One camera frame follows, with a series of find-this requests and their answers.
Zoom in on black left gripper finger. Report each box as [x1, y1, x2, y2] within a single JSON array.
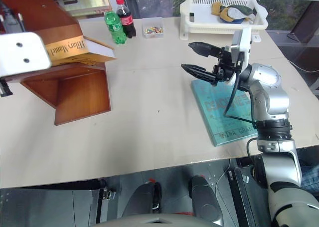
[[0, 78, 13, 98]]

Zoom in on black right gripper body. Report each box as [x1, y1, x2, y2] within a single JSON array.
[[211, 46, 242, 87]]

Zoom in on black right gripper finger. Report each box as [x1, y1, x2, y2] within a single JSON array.
[[188, 41, 222, 59], [180, 63, 215, 83]]

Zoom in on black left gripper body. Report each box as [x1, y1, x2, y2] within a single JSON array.
[[0, 0, 25, 35]]

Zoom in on teal hardcover book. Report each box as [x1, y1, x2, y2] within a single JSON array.
[[191, 79, 259, 148]]

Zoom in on gold Hilary Mantel book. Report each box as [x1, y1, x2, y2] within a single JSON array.
[[44, 34, 118, 67]]

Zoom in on pale yellow-green book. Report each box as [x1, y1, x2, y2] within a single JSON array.
[[46, 0, 111, 17]]

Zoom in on wooden bookshelf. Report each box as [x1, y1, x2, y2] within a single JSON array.
[[0, 0, 112, 126]]

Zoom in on white plastic basket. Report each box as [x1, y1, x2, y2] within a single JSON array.
[[179, 0, 269, 41]]

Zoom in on yellow work glove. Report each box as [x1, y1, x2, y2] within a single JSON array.
[[211, 1, 226, 18]]

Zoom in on items inside basket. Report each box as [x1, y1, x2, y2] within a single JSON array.
[[219, 6, 247, 23]]

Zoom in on clear box of coloured pins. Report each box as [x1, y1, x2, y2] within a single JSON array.
[[141, 17, 165, 39]]

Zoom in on dark green cloth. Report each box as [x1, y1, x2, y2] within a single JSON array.
[[233, 5, 257, 16]]

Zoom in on dark cola bottle red cap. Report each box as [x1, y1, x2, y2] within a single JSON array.
[[115, 0, 137, 39]]

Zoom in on green plastic soda bottle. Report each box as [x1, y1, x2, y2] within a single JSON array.
[[104, 10, 128, 45]]

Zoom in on dark monitor stand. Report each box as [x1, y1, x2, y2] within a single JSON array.
[[286, 0, 319, 44]]

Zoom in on silver metal case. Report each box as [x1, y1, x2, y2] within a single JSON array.
[[0, 183, 118, 227]]

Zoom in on dark rounded robot leg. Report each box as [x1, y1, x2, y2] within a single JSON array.
[[129, 181, 163, 216], [187, 175, 223, 224]]

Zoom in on black equipment box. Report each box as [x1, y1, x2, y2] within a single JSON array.
[[233, 166, 271, 227]]

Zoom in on person's leg in jeans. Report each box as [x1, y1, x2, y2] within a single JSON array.
[[298, 158, 319, 197]]

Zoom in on grey robot torso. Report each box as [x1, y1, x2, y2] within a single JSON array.
[[91, 213, 221, 227]]

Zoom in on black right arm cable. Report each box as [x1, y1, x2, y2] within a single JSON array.
[[223, 59, 258, 160]]

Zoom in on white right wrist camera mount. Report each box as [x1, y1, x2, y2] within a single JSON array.
[[225, 27, 253, 86]]

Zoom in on thin white cable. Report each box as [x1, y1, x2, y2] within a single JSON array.
[[214, 159, 233, 197]]

